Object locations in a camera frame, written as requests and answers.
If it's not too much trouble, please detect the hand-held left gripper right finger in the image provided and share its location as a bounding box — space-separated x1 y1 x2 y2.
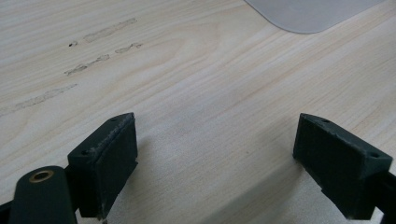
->
292 112 394 221

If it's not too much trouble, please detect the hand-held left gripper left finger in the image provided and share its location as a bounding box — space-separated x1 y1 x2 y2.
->
66 112 139 220

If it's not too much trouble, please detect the clear plastic storage box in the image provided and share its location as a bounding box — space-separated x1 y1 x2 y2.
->
243 0 387 35

